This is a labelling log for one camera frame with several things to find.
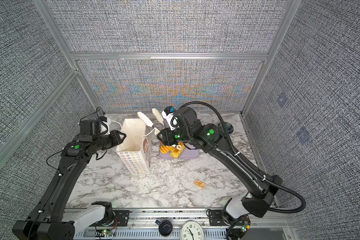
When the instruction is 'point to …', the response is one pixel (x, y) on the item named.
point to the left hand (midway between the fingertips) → (124, 135)
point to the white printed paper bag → (134, 148)
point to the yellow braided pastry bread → (175, 153)
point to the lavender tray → (187, 152)
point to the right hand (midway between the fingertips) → (162, 132)
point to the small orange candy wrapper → (199, 183)
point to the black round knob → (165, 227)
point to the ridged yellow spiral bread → (165, 149)
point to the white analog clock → (192, 230)
